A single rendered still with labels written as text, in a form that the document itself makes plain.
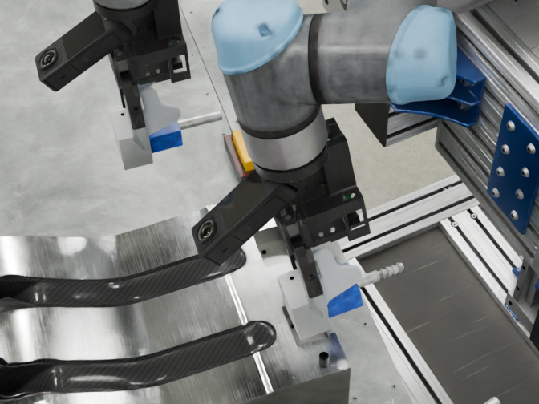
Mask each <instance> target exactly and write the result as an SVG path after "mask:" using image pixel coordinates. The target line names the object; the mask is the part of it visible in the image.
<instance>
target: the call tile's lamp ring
mask: <svg viewBox="0 0 539 404"><path fill-rule="evenodd" d="M224 137H225V141H226V143H227V144H228V147H229V150H230V152H231V155H232V157H233V160H234V163H235V164H236V166H237V170H238V172H239V174H240V177H241V178H242V177H246V176H247V175H248V174H250V173H251V171H248V172H244V170H243V168H242V166H241V163H240V160H239V159H238V156H237V153H236V151H235V149H234V146H233V143H232V141H231V139H232V138H233V134H231V135H226V136H224ZM252 171H253V170H252Z"/></svg>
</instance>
